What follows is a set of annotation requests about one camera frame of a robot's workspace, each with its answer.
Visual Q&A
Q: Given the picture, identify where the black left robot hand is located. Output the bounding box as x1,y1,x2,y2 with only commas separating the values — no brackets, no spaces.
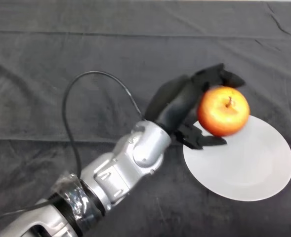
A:
145,63,246,151

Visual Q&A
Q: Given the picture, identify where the red yellow apple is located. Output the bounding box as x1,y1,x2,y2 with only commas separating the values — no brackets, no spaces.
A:
196,86,250,137

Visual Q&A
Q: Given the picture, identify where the white round plate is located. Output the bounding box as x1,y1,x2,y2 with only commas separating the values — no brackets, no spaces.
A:
182,115,291,202

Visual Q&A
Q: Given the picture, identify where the black cloth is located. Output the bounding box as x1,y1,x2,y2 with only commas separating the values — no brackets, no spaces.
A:
0,0,291,237

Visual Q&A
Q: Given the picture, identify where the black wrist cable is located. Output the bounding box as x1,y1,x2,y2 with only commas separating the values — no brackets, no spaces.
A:
0,71,144,225

